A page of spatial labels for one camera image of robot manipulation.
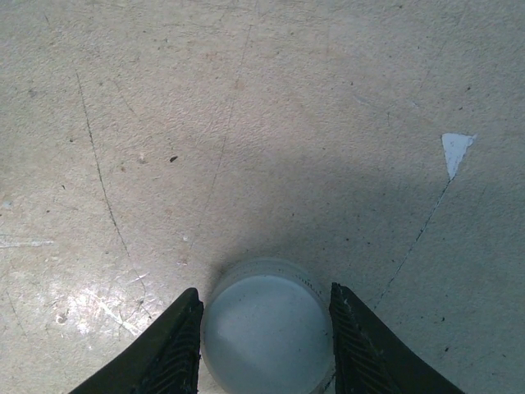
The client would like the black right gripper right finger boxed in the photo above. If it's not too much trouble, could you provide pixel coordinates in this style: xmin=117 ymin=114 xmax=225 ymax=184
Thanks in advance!
xmin=330 ymin=282 xmax=467 ymax=394

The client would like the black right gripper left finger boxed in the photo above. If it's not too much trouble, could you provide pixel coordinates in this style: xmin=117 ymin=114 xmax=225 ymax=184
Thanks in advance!
xmin=69 ymin=286 xmax=205 ymax=394

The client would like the white bottle cap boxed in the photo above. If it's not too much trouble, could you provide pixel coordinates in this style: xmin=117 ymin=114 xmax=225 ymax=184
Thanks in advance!
xmin=199 ymin=257 xmax=336 ymax=393

